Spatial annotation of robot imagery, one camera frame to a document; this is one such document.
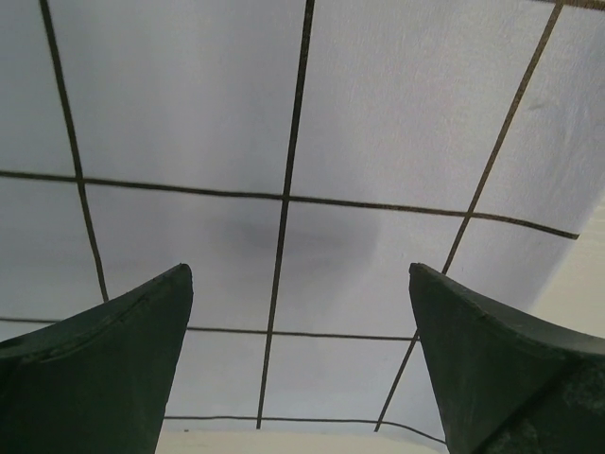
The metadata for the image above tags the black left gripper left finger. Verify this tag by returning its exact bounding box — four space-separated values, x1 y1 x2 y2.
1 264 193 453

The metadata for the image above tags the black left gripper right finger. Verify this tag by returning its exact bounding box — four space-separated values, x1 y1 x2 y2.
409 263 604 453

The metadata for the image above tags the light blue checked placemat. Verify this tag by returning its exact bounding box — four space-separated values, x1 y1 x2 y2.
1 1 604 452

